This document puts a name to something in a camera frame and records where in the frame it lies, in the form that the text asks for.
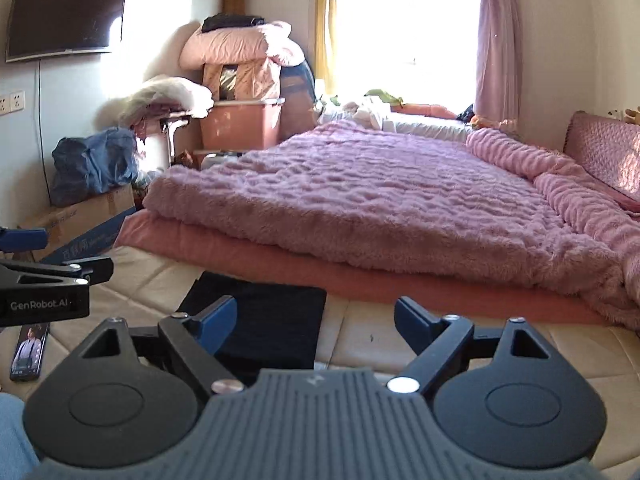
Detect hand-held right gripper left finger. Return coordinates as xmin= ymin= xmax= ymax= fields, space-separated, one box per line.
xmin=80 ymin=295 xmax=246 ymax=397

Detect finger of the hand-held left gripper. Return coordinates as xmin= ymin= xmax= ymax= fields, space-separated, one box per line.
xmin=0 ymin=228 xmax=48 ymax=252
xmin=0 ymin=255 xmax=114 ymax=288

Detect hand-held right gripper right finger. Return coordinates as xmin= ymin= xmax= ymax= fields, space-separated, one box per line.
xmin=387 ymin=296 xmax=563 ymax=395

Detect black pants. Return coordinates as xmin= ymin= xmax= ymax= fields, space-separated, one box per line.
xmin=176 ymin=271 xmax=327 ymax=376

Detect flat blue printed box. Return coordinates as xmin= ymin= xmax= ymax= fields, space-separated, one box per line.
xmin=40 ymin=210 xmax=136 ymax=263

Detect black smartphone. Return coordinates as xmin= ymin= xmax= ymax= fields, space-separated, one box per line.
xmin=10 ymin=322 xmax=51 ymax=382

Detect brown cardboard box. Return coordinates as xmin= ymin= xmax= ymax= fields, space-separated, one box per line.
xmin=17 ymin=185 xmax=137 ymax=261

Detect salmon pink mattress pad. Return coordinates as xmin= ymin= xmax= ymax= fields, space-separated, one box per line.
xmin=116 ymin=209 xmax=626 ymax=328

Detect grey-blue plastic bag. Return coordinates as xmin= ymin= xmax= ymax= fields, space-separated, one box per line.
xmin=51 ymin=126 xmax=138 ymax=208

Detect pink fluffy blanket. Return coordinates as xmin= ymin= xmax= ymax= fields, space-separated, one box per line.
xmin=142 ymin=120 xmax=640 ymax=331

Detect person's jeans leg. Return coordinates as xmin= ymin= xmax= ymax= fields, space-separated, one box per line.
xmin=0 ymin=394 xmax=40 ymax=480

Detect white quilted mattress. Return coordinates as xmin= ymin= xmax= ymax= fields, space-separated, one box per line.
xmin=390 ymin=112 xmax=481 ymax=143

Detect pink fluffy pillow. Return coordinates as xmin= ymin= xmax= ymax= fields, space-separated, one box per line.
xmin=466 ymin=127 xmax=576 ymax=181

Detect orange plastic storage bin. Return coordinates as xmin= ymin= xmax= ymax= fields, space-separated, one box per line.
xmin=200 ymin=97 xmax=286 ymax=151

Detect white fluffy blanket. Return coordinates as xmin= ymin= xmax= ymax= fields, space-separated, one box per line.
xmin=117 ymin=75 xmax=215 ymax=126

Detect orange long cushion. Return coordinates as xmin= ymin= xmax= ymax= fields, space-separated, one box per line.
xmin=400 ymin=102 xmax=458 ymax=118

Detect white clothes pile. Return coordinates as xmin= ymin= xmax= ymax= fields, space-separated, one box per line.
xmin=342 ymin=95 xmax=398 ymax=131

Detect peach printed quilt bag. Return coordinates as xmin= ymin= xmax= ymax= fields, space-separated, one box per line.
xmin=202 ymin=57 xmax=283 ymax=101

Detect pink quilted headboard cushion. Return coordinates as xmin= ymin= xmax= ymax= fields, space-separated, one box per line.
xmin=564 ymin=111 xmax=640 ymax=203

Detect pink quilt bundle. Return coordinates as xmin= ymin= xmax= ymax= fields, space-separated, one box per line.
xmin=180 ymin=21 xmax=306 ymax=68

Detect pink curtain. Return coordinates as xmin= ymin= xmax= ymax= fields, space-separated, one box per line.
xmin=474 ymin=0 xmax=523 ymax=123

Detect bright window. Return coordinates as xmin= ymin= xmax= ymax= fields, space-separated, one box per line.
xmin=335 ymin=0 xmax=483 ymax=106

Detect black folded clothes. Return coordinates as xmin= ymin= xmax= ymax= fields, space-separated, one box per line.
xmin=201 ymin=12 xmax=266 ymax=32

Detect yellow curtain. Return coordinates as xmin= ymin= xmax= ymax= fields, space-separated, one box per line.
xmin=316 ymin=0 xmax=343 ymax=98

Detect black television cable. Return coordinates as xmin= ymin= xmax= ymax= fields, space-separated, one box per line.
xmin=34 ymin=59 xmax=53 ymax=206

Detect black wall television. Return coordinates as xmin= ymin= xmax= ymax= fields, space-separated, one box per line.
xmin=5 ymin=0 xmax=127 ymax=63

